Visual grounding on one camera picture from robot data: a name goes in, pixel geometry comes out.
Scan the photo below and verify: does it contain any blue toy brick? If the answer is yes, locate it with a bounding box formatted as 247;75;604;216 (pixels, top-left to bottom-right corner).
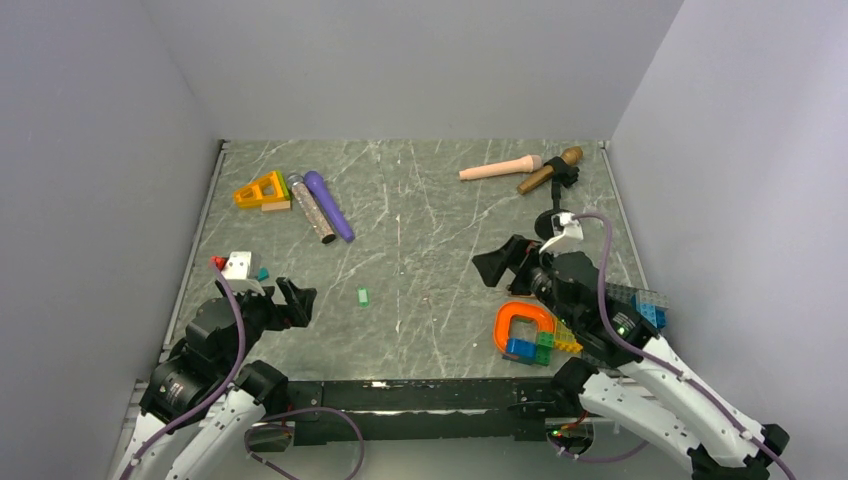
503;337;537;365

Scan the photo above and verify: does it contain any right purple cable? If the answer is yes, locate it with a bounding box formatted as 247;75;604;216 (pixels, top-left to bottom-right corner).
572;211;800;480

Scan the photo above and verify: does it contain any black microphone stand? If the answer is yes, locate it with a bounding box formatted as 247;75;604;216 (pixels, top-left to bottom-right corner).
534;156;579;240

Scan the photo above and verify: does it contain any grey baseplate with blue bricks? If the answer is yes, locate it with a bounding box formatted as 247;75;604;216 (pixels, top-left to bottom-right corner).
606;283;670;330

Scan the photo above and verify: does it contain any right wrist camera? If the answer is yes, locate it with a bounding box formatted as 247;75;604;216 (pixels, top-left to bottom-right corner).
540;212;584;255

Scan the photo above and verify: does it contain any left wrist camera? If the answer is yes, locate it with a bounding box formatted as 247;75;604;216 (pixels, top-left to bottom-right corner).
208;251;265;296

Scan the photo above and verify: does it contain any orange triangle toy block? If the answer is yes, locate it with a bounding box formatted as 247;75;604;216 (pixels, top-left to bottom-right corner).
233;170;291;209

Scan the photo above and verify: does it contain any glitter tube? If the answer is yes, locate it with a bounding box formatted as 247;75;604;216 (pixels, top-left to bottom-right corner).
286;174;336;244

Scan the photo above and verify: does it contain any gold microphone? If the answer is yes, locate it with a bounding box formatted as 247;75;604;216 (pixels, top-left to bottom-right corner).
516;146;584;195

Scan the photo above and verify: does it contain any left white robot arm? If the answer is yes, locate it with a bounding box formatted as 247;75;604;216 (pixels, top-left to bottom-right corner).
113;277;317;479

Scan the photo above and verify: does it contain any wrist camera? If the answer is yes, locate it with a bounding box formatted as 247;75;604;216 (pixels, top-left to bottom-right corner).
208;251;265;296
540;212;584;255

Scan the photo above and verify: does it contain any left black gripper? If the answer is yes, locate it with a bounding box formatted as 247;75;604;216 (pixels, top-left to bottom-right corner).
216;275;315;375

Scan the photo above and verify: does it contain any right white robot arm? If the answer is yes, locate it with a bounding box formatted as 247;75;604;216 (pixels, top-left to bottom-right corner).
472;235;789;479

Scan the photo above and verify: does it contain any yellow toy brick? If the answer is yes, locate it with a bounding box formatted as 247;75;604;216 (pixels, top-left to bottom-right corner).
554;320;583;355

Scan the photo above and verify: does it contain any purple tube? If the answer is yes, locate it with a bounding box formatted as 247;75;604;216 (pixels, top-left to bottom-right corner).
304;171;355;243

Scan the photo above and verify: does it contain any light wooden block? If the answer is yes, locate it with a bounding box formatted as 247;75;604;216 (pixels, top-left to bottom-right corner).
260;200;291;213

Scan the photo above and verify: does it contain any green toy brick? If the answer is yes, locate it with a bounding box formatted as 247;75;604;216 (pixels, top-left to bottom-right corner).
534;331;555;366

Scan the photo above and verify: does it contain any orange curved track piece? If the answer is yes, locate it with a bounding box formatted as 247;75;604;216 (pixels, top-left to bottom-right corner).
493;301;556;353

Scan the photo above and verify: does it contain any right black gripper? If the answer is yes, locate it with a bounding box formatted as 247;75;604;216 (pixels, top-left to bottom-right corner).
473;233;580;329

